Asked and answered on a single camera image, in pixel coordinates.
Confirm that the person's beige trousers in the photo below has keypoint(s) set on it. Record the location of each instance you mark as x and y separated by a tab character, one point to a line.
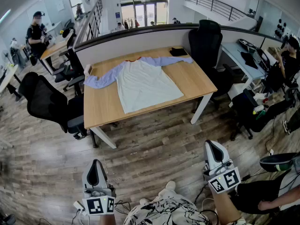
168	193

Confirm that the white shirt with blue sleeves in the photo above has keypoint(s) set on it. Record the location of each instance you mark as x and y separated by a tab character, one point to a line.
145	83

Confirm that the large glass window wall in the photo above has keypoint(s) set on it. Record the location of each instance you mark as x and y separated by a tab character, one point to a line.
143	6

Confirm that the person's right shoe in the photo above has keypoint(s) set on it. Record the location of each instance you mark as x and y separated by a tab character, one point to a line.
170	185

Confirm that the person's right forearm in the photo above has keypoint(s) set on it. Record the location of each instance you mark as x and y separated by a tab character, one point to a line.
225	207

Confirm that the white ceiling strip light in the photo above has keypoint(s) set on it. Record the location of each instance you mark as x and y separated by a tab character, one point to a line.
5	15

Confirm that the round white table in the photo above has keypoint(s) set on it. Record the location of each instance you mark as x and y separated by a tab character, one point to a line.
8	76

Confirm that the person's shoe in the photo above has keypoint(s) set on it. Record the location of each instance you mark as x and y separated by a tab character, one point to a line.
170	185
144	200

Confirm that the wooden side desk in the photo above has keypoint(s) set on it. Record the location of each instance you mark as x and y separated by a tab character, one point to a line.
56	47

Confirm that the white desk partition black rim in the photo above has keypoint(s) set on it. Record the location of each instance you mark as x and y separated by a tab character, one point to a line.
140	41

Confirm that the person's left forearm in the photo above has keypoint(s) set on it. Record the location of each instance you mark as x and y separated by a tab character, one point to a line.
107	220

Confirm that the white cabinet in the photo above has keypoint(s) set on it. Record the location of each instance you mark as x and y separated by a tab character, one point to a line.
236	90

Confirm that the black high-back office chair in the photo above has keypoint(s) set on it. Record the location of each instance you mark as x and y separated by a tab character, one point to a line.
205	43

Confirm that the black office chair with headrest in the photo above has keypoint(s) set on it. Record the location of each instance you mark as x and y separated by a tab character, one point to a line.
73	55

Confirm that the black mesh office chair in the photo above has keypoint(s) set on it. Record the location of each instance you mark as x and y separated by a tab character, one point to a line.
47	102

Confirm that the black stair railing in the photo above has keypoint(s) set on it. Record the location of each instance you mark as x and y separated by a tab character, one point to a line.
215	5

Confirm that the standing fan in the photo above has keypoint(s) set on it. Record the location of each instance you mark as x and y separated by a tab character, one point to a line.
5	55

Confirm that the white desk leg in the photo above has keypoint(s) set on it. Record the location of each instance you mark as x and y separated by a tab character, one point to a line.
104	136
202	107

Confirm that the black pouch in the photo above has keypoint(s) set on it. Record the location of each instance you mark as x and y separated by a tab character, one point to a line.
178	51

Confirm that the white power strip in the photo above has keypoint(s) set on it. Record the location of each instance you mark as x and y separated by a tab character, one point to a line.
78	205

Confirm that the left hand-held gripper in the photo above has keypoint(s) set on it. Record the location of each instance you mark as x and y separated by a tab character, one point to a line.
95	205

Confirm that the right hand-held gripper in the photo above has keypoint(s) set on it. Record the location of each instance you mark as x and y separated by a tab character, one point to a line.
225	179

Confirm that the black bowl-shaped object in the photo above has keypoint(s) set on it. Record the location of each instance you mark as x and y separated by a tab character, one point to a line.
276	164

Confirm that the person's left shoe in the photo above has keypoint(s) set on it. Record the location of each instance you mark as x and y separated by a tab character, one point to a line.
144	200

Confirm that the black balcony railing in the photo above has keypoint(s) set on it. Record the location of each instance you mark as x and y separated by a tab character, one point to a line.
93	20

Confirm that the light blue desk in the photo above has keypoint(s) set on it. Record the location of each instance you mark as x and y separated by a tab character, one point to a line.
234	55

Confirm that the black cloth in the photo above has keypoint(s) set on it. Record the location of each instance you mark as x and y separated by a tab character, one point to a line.
249	58

